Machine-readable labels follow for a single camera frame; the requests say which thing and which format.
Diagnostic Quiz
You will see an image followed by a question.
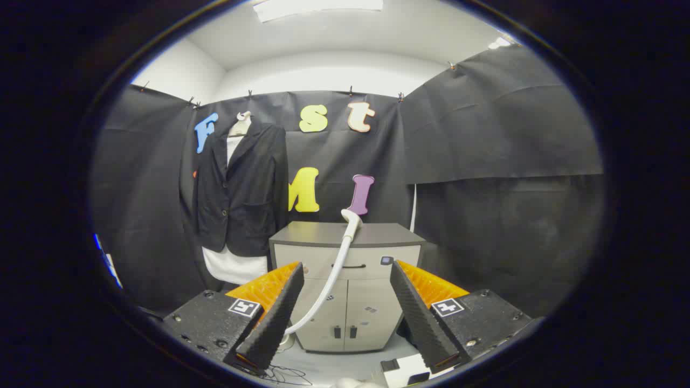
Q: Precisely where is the white flat box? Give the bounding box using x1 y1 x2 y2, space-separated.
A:
380 353 432 387

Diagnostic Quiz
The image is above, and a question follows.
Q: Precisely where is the grey cabinet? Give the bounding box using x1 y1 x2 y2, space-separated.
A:
268 221 426 354

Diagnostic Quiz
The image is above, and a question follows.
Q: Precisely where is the thin black wire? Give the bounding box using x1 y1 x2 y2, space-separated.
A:
263 364 314 386

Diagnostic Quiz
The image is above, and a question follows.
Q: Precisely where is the white garment steamer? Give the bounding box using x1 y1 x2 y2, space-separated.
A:
278 209 363 351

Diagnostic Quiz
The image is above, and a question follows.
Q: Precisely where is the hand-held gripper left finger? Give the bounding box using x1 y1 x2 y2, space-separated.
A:
162 262 306 375

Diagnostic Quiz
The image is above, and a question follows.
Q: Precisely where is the black suit jacket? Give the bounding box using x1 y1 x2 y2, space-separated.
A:
192 121 290 258

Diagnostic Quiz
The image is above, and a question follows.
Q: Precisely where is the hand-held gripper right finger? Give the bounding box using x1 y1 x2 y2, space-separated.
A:
389 260 534 375

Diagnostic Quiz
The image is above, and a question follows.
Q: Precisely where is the black backdrop cloth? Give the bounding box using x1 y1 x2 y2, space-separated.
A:
92 46 604 318

